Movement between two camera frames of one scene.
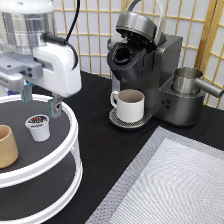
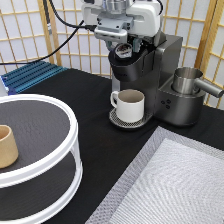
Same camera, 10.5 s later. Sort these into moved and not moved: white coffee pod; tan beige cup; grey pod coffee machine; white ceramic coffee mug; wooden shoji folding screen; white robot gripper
Moved: white coffee pod; white robot gripper
Not moved: grey pod coffee machine; tan beige cup; white ceramic coffee mug; wooden shoji folding screen
